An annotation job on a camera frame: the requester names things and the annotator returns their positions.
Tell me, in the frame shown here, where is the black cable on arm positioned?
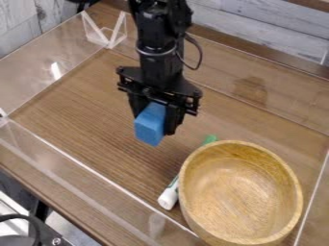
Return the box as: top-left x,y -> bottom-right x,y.
174,33 -> 203,71

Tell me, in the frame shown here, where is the blue rectangular block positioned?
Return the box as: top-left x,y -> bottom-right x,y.
134,103 -> 166,146

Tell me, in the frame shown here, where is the white green marker pen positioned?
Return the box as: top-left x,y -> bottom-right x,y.
156,134 -> 219,211

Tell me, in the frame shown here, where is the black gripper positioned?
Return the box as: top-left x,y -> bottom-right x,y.
116,47 -> 202,135

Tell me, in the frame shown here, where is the black cable bottom left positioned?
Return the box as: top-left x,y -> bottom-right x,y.
0,213 -> 44,246

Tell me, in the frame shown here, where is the brown wooden bowl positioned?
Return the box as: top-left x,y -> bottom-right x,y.
179,140 -> 303,246

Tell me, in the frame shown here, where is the black metal table leg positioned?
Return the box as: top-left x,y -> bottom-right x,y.
33,201 -> 49,222

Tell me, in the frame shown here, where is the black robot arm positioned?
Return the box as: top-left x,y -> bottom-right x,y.
116,0 -> 202,135

